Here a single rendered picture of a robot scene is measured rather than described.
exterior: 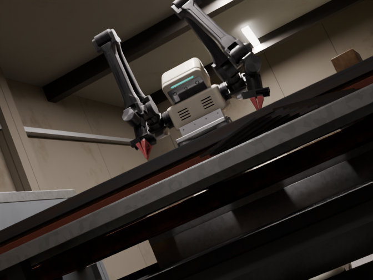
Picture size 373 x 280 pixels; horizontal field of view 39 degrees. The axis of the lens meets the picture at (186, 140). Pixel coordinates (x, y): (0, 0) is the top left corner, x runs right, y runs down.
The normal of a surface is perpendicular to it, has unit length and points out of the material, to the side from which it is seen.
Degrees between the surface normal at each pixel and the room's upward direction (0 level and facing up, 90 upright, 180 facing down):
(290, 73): 90
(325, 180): 90
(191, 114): 98
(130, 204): 90
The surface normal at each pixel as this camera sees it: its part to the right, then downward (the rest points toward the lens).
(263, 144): -0.22, -0.07
